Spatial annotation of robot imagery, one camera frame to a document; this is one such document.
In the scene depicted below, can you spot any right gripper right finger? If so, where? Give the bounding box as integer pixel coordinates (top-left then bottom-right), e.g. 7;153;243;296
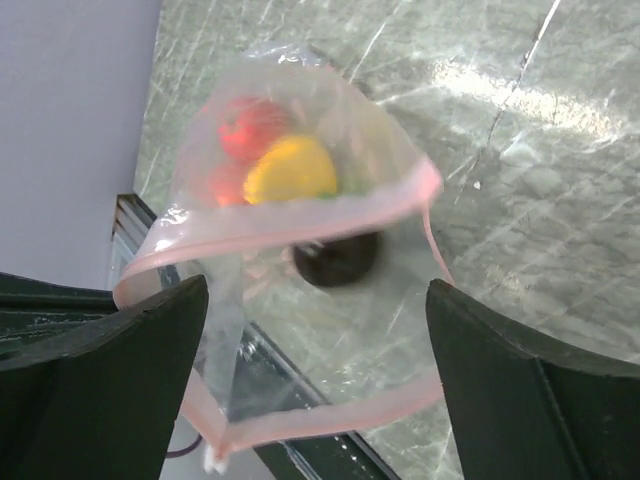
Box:
426;279;639;480

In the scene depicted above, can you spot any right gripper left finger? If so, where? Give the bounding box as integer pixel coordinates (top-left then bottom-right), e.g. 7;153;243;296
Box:
1;274;209;479

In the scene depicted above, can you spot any dark brown round fruit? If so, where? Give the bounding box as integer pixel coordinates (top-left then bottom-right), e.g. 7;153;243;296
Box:
291;231;383;289

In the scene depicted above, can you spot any pink food piece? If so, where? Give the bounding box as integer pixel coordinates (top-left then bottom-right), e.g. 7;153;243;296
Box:
207;162;251;206

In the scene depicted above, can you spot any clear zip top bag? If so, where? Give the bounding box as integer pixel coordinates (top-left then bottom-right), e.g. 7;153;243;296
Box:
113;41;449;470

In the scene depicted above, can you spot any yellow lemon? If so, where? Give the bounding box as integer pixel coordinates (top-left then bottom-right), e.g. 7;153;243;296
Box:
243;135;339;205

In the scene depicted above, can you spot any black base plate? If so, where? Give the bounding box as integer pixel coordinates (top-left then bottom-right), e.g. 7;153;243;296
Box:
1;273;398;479

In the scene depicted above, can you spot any aluminium mounting rail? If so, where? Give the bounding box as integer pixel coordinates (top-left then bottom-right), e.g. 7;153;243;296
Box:
107;194;156;289

